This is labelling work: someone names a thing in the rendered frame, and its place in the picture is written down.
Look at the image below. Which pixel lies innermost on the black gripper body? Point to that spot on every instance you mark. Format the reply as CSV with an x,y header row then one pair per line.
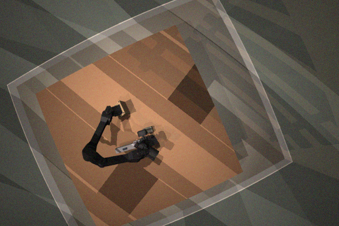
x,y
142,133

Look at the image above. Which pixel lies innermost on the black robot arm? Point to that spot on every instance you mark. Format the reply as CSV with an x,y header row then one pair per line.
x,y
89,151

